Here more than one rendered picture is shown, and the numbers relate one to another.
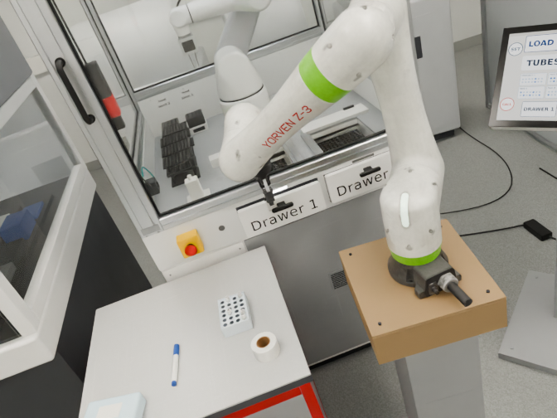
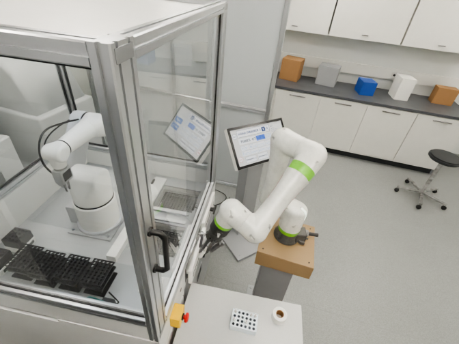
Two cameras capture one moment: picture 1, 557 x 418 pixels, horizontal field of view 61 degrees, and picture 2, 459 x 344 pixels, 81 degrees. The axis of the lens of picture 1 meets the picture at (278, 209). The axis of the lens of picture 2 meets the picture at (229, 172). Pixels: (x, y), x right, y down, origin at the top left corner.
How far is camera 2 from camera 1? 1.43 m
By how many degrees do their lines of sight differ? 65
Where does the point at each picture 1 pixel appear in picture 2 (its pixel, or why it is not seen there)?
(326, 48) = (317, 162)
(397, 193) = (299, 209)
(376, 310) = (301, 259)
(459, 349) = not seen: hidden behind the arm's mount
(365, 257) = (268, 245)
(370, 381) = not seen: hidden behind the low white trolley
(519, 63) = (238, 142)
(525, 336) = (238, 248)
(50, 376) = not seen: outside the picture
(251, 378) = (291, 332)
